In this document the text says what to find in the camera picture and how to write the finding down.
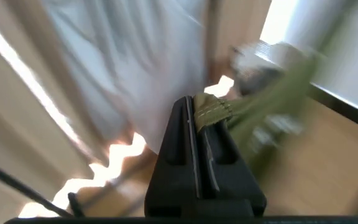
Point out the black clothes rack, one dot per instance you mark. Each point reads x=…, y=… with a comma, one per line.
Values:
x=11, y=183

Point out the green shirt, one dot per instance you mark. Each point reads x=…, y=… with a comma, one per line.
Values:
x=213, y=110

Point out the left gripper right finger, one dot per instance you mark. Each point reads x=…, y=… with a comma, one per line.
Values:
x=228, y=186

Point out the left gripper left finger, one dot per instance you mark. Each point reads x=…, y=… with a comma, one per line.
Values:
x=166, y=193

